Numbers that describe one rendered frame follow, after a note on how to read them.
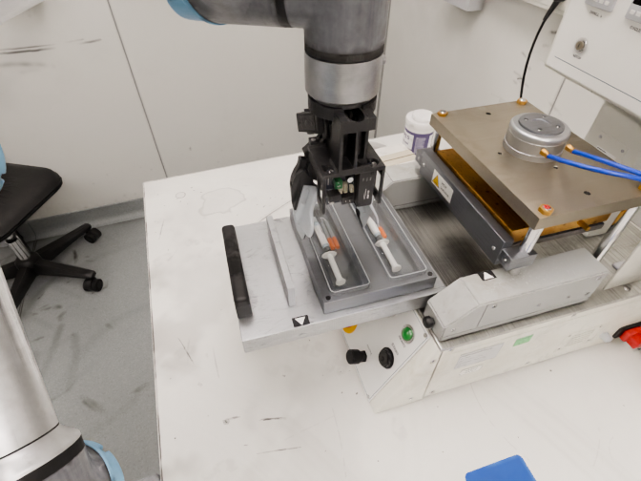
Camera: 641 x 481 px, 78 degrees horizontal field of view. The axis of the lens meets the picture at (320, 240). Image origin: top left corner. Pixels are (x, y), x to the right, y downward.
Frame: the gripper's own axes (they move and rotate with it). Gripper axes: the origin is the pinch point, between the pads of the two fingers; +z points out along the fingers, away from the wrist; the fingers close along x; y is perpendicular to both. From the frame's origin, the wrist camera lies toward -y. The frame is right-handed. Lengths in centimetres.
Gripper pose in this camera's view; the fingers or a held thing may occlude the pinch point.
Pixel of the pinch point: (331, 222)
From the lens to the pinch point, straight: 56.0
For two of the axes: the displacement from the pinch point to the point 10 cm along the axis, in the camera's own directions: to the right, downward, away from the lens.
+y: 2.8, 6.8, -6.8
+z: 0.0, 7.0, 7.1
